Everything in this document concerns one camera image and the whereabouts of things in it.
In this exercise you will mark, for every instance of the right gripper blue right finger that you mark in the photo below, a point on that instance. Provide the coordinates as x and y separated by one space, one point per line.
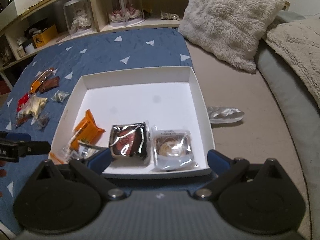
228 171

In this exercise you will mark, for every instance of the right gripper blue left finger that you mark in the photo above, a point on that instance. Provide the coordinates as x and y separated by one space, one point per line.
89 171

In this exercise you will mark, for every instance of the small clear dark candy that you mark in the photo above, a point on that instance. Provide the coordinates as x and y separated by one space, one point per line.
42 121

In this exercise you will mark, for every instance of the orange snack bar pack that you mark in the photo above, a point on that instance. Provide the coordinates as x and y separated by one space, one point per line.
86 131

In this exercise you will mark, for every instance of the cream yellow snack bag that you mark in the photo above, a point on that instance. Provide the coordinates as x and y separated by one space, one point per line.
34 106

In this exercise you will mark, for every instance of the red snack packet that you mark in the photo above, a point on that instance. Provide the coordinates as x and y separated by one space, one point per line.
21 104

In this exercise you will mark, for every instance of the black red mooncake pack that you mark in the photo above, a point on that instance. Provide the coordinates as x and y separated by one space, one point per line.
129 141

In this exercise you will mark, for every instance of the clear round pastry pack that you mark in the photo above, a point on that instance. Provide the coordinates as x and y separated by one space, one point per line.
172 150

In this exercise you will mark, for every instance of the orange clear long snack pack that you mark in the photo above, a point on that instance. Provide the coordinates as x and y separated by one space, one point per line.
40 80

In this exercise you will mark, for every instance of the brown square snack packet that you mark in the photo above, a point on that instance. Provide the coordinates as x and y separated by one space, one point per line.
49 84

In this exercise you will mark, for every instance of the person left hand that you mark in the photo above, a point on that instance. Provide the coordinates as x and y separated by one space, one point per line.
3 172

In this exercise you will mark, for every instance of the silver beige snack packet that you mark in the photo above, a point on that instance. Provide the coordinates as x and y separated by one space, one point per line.
86 150

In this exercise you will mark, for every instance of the blue quilted triangle blanket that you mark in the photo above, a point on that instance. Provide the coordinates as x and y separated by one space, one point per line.
72 59

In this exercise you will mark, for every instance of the crumpled silver wrapper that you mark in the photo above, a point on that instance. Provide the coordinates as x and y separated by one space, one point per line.
224 115

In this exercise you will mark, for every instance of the small green white candy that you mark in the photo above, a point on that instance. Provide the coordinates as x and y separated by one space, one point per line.
60 96

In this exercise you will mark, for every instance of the white cardboard tray box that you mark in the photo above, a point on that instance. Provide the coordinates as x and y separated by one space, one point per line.
167 98

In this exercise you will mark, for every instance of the grey bed cushion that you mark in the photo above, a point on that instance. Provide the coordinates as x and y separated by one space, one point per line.
300 110

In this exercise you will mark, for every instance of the white cylinder cup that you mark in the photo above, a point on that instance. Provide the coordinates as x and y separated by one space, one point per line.
29 49

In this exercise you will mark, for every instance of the yellow storage box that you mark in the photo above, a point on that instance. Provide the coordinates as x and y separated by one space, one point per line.
45 37

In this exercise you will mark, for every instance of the large white box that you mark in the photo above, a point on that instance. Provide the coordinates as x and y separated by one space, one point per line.
15 9

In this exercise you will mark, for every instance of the white doll display case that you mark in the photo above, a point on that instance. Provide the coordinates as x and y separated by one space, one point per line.
78 17

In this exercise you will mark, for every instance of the beige textured pillow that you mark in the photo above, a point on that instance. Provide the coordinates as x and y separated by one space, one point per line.
297 42

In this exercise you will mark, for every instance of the fluffy white pillow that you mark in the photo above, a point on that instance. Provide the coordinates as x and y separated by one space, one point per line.
229 29

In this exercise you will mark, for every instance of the wooden headboard shelf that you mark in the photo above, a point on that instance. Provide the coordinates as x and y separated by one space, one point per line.
30 26

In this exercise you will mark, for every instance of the small grey trinket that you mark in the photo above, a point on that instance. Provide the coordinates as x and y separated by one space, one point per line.
169 16

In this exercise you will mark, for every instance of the red doll display case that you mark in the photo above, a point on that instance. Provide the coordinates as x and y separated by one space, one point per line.
124 13

